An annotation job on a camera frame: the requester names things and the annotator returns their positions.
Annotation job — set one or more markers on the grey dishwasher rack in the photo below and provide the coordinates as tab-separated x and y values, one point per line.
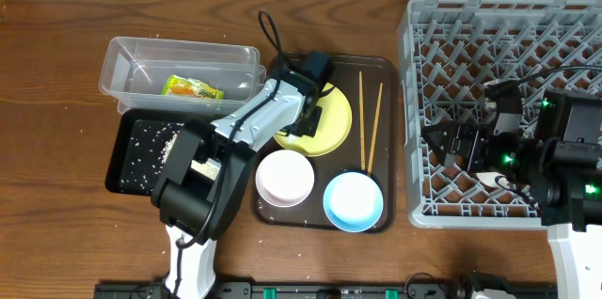
448	50

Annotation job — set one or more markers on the green snack wrapper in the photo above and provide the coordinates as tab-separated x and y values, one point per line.
190	87

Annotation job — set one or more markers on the yellow plate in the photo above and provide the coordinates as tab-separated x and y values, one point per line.
333	127

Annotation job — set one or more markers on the clear plastic bin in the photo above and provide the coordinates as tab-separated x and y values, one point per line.
136	70

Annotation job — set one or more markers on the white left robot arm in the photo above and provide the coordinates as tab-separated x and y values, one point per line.
194	224

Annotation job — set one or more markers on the right wooden chopstick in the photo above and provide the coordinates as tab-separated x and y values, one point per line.
375	129

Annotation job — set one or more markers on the rice and food scraps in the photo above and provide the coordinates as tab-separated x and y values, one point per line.
148	148

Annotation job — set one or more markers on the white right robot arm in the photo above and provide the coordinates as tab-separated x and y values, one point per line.
555	171

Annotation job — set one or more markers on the blue bowl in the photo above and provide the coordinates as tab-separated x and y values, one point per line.
353	202

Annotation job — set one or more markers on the brown serving tray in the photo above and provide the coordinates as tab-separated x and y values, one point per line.
310	213

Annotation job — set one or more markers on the black rail at table edge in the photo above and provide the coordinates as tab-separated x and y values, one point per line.
417	286

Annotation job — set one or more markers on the pink white bowl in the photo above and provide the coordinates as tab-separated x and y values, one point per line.
284	178

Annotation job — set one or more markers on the left wooden chopstick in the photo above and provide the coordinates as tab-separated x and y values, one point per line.
361	122

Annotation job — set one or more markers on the wooden chopstick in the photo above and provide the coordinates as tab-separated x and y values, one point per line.
375	129
361	122

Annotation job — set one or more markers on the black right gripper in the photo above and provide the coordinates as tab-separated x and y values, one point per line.
475	134

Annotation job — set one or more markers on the black waste tray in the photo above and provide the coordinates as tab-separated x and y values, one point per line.
196	143

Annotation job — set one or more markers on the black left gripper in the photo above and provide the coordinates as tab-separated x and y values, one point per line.
306	123

